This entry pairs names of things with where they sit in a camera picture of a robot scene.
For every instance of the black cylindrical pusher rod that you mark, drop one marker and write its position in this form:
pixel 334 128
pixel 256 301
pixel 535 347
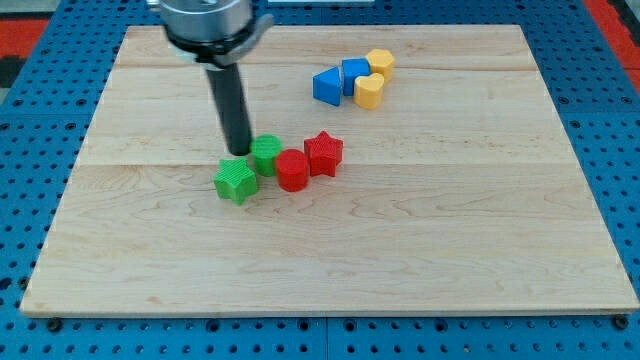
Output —
pixel 229 98

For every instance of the green star block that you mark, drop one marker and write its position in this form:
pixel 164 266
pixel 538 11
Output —
pixel 235 180

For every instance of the red star block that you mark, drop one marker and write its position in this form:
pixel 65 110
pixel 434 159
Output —
pixel 324 154

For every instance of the green cylinder block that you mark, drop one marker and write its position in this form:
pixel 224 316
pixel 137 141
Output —
pixel 265 149

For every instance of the blue triangle block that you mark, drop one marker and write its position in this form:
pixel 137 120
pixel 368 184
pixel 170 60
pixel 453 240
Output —
pixel 327 86

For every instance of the red cylinder block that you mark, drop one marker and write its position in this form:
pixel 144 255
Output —
pixel 292 169

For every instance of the blue cube block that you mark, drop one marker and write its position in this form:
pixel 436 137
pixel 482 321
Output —
pixel 352 68

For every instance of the yellow heart block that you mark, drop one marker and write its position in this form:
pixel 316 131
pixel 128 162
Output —
pixel 368 91

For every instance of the yellow hexagon block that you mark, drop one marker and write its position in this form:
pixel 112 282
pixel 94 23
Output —
pixel 381 61

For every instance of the light wooden board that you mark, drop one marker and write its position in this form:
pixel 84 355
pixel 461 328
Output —
pixel 460 195

